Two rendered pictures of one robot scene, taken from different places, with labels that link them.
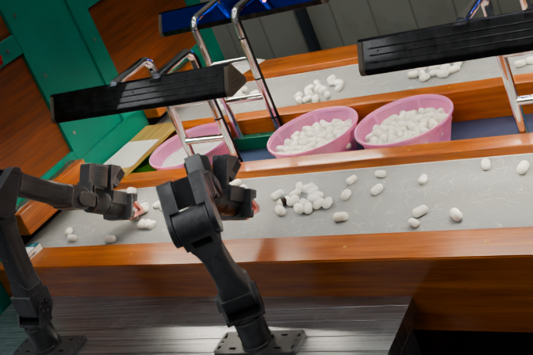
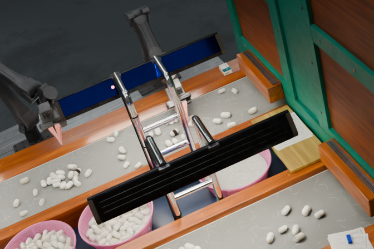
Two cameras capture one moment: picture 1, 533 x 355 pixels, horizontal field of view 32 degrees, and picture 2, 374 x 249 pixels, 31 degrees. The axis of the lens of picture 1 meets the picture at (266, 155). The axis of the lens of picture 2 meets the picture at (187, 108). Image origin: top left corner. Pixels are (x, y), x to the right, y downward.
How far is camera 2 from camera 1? 3.99 m
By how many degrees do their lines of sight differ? 107
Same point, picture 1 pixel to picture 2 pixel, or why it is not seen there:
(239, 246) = (68, 139)
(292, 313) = not seen: hidden behind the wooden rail
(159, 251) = (122, 114)
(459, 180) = not seen: outside the picture
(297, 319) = not seen: hidden behind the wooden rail
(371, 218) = (7, 190)
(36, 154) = (270, 53)
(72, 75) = (296, 56)
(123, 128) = (317, 127)
